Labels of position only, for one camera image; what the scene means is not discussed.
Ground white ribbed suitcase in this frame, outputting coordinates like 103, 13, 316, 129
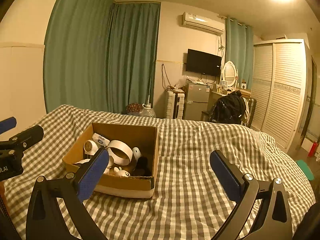
165, 90, 185, 120

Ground clear plastic bag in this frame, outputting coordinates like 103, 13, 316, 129
175, 76, 188, 90

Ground wooden dressing table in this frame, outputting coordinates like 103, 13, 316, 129
211, 88, 252, 100

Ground white air conditioner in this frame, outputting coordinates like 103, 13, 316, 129
180, 12, 225, 36

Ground white tape roll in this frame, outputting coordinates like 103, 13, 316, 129
107, 140, 134, 167

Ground grey small fridge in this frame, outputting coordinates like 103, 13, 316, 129
184, 82, 210, 120

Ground red fire extinguisher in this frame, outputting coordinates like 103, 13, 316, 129
308, 141, 320, 157

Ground green curtain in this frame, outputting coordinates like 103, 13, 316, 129
224, 17, 254, 90
107, 2, 161, 117
44, 0, 116, 115

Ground white printed item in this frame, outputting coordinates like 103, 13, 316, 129
114, 166, 132, 178

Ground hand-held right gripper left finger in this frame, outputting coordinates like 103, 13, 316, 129
26, 147, 110, 240

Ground white tube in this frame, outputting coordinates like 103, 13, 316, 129
92, 134, 110, 146

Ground white lint remover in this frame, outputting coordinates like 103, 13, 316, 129
83, 140, 101, 157

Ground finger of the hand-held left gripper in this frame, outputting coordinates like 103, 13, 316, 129
0, 125, 44, 155
0, 117, 17, 133

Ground black wall television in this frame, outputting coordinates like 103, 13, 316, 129
185, 49, 222, 77

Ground clear water bottle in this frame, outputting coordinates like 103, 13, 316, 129
140, 103, 157, 118

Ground wall cables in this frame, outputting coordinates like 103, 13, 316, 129
161, 64, 173, 91

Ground black bag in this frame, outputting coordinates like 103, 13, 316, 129
209, 91, 247, 125

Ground brown cardboard box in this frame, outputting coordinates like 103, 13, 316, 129
62, 122, 158, 200

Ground green checked blanket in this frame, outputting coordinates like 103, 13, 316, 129
4, 104, 314, 240

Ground white oval mirror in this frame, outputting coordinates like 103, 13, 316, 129
221, 60, 238, 87

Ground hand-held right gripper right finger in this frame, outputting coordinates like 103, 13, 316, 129
209, 150, 293, 240

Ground dark suitcase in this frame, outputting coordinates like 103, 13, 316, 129
246, 97, 257, 128

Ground white louvred wardrobe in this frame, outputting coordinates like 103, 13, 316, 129
250, 39, 312, 148

